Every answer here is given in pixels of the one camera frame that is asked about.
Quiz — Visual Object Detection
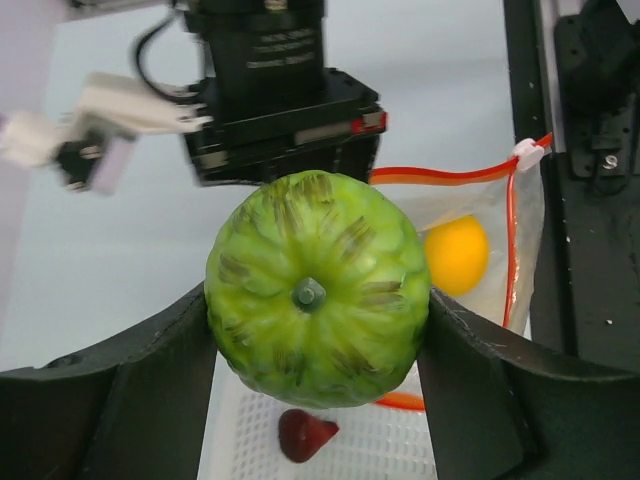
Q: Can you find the yellow toy lemon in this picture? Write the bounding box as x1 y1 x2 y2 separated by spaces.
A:
424 215 490 297

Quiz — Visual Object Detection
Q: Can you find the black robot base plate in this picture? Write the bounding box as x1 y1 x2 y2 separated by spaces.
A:
504 1 639 372

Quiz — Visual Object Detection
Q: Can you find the dark red toy fruit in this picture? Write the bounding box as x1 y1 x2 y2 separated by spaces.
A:
278 409 340 464

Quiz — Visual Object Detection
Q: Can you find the green custard apple toy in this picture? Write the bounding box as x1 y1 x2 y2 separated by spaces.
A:
204 170 431 409

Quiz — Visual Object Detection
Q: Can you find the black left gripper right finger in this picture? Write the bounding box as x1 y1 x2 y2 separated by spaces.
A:
418 289 639 479

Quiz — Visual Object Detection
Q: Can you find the white perforated plastic basket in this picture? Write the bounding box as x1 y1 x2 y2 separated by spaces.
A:
198 357 437 480

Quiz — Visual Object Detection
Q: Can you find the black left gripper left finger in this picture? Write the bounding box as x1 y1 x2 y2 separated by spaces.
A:
1 285 217 479

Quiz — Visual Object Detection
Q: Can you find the clear zip top bag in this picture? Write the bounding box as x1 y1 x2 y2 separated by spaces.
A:
367 132 554 414

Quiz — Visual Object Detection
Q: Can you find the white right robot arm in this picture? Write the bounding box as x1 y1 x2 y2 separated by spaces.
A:
184 1 387 186

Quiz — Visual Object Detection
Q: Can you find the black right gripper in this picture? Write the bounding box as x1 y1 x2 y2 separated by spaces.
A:
184 68 388 187

